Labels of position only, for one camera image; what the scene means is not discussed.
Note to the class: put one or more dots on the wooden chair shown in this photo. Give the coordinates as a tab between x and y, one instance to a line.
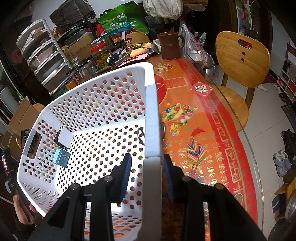
247	62

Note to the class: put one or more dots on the cardboard box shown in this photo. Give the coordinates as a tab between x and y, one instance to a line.
24	118

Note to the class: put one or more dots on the white square charger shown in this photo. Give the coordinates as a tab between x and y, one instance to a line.
63	138

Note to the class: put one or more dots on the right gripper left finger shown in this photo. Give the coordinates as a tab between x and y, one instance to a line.
120	177

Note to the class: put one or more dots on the white plastic bag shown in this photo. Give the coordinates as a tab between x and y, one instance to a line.
195	48

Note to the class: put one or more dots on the floral red tablecloth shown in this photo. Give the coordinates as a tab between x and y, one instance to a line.
200	134

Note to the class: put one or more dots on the hanging beige cloth bag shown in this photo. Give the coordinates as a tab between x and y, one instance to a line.
170	9

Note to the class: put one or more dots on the green shopping bag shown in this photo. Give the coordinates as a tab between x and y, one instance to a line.
127	13

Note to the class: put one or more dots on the white perforated plastic basket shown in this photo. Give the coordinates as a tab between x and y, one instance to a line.
103	114

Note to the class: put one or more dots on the stacked clear food covers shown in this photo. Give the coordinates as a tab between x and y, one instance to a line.
44	55

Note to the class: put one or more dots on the metal ring hook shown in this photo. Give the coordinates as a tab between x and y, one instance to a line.
141	135

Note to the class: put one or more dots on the brown ceramic mug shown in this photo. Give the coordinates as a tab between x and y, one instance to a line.
171	44

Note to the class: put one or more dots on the red fu paper card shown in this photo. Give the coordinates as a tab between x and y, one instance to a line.
201	89

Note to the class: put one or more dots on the grey shoes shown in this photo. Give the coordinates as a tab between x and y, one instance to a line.
282	163

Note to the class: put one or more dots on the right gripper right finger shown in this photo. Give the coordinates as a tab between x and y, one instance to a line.
173	178

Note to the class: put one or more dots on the red lid pickle jar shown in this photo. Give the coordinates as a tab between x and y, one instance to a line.
100	54

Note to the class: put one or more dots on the blue wall charger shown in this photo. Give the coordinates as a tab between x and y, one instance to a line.
61	158

